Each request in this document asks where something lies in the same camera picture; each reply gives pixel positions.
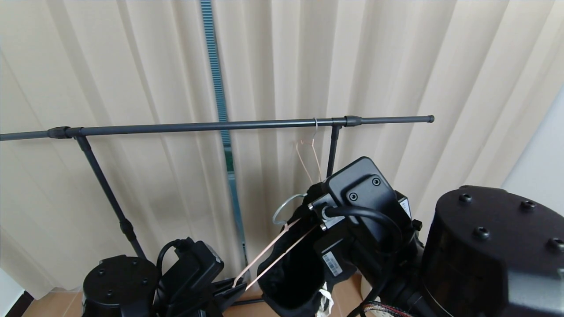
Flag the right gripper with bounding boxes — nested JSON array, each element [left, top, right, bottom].
[[314, 236, 426, 301]]

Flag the black shorts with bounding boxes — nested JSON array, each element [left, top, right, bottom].
[[257, 183, 353, 317]]

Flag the pink clothes hanger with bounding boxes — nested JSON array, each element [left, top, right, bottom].
[[233, 193, 319, 290], [296, 118, 323, 185]]

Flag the beige curtain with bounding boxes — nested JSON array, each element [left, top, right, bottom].
[[0, 0, 564, 300]]

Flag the black clothes rack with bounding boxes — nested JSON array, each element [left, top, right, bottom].
[[0, 115, 435, 306]]

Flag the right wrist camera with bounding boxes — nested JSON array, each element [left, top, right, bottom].
[[308, 156, 413, 256]]

